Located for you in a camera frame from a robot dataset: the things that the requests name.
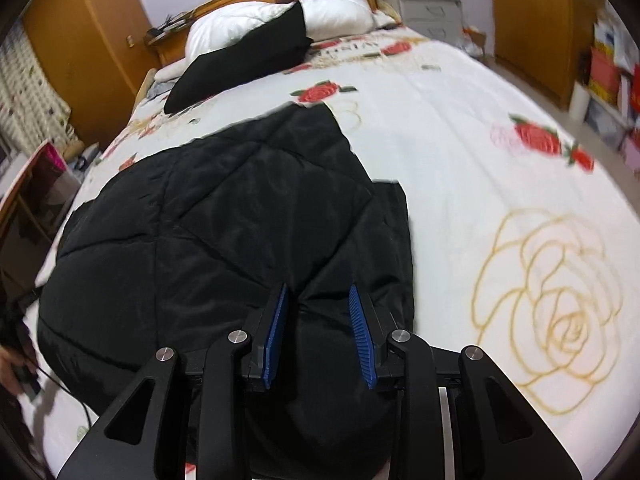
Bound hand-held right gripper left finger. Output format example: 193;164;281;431
57;282;291;480

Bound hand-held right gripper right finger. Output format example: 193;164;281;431
347;282;583;480

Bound black hooded puffer jacket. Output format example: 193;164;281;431
37;105;417;480

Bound person's left hand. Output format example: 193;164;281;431
0;347;32;397

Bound floral rose bed sheet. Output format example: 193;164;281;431
30;25;637;480

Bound pink and white cloth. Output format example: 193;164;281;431
34;142;82;211

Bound wooden chair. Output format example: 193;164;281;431
0;140;82;283

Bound black folded cloth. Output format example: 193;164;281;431
164;2;315;115

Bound white paper roll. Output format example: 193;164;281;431
569;82;592;121

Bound clear plastic bin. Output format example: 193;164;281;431
585;97;632;150

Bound grey drawer nightstand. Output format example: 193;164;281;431
397;0;464;50

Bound patterned curtain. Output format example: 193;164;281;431
0;25;74;161

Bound wooden wardrobe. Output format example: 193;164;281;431
487;0;608;111
22;0;162;150

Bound red gift box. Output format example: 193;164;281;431
587;47;624;106

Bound black cable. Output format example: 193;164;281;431
34;366;103;428

